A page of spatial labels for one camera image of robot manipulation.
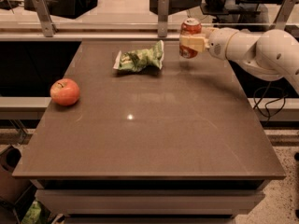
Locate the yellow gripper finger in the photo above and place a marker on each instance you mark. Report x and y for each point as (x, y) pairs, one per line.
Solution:
(207, 31)
(196, 42)

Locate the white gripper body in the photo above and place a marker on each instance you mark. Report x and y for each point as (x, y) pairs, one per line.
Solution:
(217, 44)

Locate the red coke can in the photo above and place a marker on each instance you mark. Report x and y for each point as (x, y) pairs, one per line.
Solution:
(190, 26)

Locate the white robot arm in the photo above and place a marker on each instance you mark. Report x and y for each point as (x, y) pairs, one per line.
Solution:
(269, 56)

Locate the black desk equipment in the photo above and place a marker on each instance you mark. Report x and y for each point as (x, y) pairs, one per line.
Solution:
(254, 15)

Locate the green chip bag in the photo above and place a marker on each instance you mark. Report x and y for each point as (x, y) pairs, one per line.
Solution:
(137, 60)

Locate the red apple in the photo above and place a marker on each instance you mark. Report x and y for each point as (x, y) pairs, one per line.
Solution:
(65, 92)

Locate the grey drawer under table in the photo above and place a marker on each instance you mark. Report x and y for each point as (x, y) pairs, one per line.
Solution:
(149, 202)

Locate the green bag on floor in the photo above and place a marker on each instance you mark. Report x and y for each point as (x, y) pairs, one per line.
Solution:
(36, 214)

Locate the middle metal rail bracket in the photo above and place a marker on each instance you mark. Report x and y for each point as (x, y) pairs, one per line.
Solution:
(163, 8)

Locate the metal rail bracket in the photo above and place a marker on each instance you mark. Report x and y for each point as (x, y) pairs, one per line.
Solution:
(163, 8)
(283, 15)
(42, 11)

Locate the right metal rail bracket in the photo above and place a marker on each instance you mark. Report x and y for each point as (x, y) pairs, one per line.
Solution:
(283, 15)

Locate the left metal rail bracket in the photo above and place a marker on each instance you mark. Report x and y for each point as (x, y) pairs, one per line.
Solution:
(42, 11)

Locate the horizontal metal rail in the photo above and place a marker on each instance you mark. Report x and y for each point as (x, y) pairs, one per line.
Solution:
(67, 36)

